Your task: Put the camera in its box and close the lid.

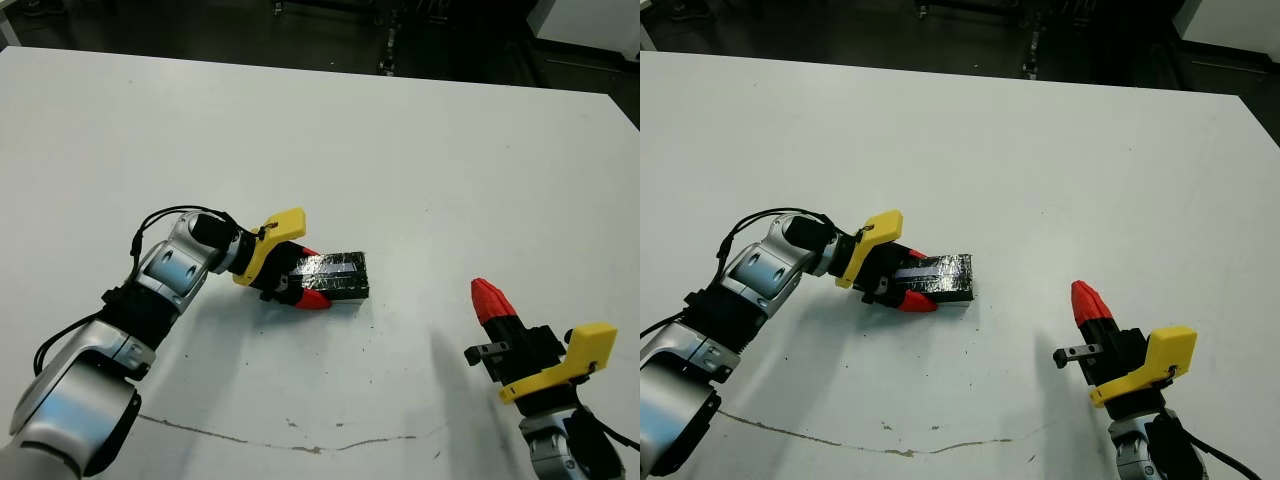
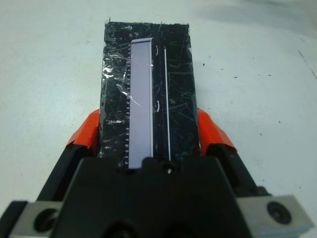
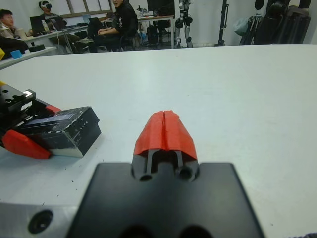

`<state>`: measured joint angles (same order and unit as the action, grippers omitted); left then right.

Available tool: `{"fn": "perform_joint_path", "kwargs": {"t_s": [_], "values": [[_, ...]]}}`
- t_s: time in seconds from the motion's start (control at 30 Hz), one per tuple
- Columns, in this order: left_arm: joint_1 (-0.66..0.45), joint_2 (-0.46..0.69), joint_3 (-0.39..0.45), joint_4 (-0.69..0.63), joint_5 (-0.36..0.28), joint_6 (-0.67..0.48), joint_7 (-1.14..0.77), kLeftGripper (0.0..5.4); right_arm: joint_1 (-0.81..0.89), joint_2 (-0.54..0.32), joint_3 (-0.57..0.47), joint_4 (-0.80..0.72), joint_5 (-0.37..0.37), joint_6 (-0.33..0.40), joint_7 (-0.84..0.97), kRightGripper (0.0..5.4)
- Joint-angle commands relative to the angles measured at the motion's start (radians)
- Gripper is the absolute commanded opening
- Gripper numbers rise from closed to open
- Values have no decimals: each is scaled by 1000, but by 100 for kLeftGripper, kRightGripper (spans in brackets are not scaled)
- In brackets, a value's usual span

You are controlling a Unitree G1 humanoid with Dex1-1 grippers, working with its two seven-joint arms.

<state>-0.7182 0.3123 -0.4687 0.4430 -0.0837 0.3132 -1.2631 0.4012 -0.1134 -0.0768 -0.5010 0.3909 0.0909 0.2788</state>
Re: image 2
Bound black camera box lid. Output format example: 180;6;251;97
98;17;201;172

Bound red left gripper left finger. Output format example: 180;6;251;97
36;110;100;201

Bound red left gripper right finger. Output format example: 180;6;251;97
197;108;268;198

